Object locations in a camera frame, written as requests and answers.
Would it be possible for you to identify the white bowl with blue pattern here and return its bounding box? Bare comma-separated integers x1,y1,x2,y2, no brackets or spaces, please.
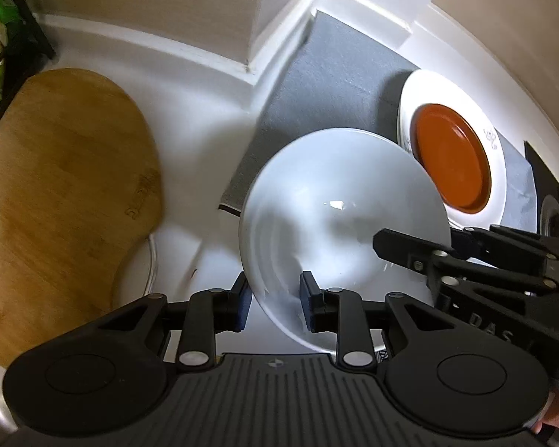
375,330,396,365

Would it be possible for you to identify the grey counter mat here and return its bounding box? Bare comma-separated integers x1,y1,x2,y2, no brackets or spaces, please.
219,9,539,238

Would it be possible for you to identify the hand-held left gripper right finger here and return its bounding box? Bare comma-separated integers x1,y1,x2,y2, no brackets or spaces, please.
299,270,454,375

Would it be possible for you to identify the plain white bowl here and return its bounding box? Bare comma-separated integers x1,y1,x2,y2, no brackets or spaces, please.
239,128,452,355

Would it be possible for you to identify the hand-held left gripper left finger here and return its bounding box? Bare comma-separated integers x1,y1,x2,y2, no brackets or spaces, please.
95,271,253,374

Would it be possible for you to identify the white square floral plate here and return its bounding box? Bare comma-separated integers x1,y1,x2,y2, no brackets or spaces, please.
396,69,511,229

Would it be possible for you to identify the round metal stove burner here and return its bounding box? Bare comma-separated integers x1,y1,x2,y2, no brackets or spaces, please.
540,193,559,243

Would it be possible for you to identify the wooden cutting board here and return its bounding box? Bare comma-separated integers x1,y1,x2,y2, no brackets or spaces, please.
0,67,164,368

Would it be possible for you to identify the orange round plate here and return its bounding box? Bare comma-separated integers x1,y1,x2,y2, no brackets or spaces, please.
409,104,492,212

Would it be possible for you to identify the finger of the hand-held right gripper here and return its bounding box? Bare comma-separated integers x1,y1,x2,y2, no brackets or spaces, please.
373,228,542,298
449,224,559,273

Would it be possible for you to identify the black storage rack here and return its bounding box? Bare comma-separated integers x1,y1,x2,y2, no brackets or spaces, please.
0,0,59,150

